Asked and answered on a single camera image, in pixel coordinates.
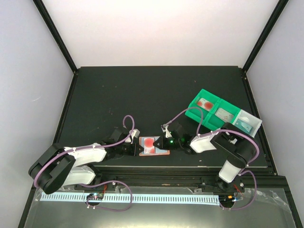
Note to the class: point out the left controller circuit board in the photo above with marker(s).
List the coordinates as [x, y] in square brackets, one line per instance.
[95, 196]

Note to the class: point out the teal card in clear bin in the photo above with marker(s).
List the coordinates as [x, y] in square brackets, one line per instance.
[244, 126]

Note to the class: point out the green middle bin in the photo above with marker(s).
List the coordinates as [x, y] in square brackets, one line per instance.
[212, 122]

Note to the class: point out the white VIP card in bin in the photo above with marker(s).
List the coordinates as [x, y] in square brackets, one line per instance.
[224, 115]

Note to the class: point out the pink leather card holder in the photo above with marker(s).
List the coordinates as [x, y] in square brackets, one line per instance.
[159, 152]

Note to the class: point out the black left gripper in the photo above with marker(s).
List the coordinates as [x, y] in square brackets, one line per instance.
[134, 152]

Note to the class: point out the white slotted cable duct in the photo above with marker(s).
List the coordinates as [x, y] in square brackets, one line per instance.
[134, 198]

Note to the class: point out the black corner frame post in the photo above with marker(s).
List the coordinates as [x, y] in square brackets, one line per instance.
[55, 33]
[276, 13]

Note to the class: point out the clear white bin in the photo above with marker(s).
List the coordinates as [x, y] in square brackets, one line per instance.
[250, 119]

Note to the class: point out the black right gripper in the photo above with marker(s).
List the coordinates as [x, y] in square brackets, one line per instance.
[162, 145]

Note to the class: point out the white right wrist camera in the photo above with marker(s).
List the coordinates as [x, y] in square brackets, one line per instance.
[166, 131]

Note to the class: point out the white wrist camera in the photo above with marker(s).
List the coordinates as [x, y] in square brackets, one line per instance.
[166, 131]
[135, 133]

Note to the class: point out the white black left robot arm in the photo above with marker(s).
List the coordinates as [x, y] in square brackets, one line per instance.
[60, 166]

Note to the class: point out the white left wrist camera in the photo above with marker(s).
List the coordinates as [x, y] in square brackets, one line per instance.
[135, 133]

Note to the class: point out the red white april card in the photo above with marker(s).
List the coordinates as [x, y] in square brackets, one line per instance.
[204, 104]

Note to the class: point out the black corner frame post right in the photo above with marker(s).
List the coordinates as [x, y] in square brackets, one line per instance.
[276, 13]

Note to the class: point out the green bin with red card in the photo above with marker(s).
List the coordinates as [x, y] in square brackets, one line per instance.
[194, 112]

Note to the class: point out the black corner frame post left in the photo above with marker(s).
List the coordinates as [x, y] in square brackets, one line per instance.
[55, 33]

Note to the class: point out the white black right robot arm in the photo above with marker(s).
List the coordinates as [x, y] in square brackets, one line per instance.
[241, 148]

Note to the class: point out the controller circuit board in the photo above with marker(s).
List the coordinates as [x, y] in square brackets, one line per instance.
[230, 198]
[95, 196]

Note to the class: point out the right controller circuit board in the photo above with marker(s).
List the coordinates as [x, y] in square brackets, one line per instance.
[230, 198]

